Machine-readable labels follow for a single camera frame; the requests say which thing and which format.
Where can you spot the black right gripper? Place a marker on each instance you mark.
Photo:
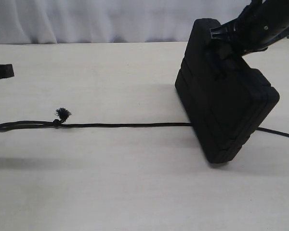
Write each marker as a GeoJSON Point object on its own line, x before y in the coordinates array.
{"type": "Point", "coordinates": [245, 38]}

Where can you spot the black plastic carrying case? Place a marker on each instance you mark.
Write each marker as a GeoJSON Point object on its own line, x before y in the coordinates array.
{"type": "Point", "coordinates": [224, 99]}

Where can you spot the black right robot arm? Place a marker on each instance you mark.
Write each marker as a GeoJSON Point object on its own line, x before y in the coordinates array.
{"type": "Point", "coordinates": [273, 11]}

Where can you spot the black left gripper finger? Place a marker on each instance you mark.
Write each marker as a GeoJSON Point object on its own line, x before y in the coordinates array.
{"type": "Point", "coordinates": [6, 71]}

